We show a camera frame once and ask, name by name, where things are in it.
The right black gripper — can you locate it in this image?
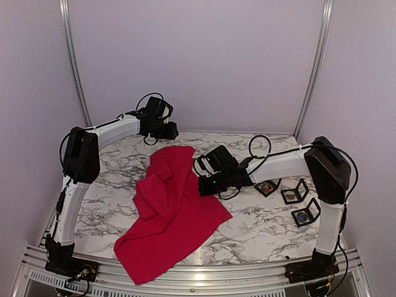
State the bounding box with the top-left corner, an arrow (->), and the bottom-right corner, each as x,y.
197,170 -> 230,197

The red t-shirt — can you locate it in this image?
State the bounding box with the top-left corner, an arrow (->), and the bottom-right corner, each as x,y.
114,146 -> 232,286

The brown round brooch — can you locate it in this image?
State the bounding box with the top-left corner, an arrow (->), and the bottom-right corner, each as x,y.
262,183 -> 272,192

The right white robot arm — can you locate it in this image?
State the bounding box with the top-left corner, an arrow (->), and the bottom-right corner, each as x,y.
197,136 -> 359,277

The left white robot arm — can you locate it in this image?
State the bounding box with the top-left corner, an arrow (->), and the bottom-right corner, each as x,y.
45,92 -> 178,275

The black open display box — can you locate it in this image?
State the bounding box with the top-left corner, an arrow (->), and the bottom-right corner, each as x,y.
254,178 -> 282,197
281,178 -> 309,205
291,197 -> 321,228

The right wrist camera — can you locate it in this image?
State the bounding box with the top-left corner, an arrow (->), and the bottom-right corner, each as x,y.
193,155 -> 213,175

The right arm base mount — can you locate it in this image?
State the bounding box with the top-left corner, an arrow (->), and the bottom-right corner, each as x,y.
285,249 -> 340,283

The left aluminium frame post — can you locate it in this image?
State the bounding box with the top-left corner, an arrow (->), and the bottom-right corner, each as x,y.
59,0 -> 92,127

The aluminium frame post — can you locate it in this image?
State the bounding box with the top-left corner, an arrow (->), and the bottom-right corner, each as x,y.
59,0 -> 92,127
293,0 -> 334,139

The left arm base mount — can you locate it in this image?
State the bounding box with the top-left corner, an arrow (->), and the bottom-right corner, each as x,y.
45,237 -> 99,282

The right aluminium frame post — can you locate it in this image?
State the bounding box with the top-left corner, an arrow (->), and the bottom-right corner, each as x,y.
293,0 -> 334,139

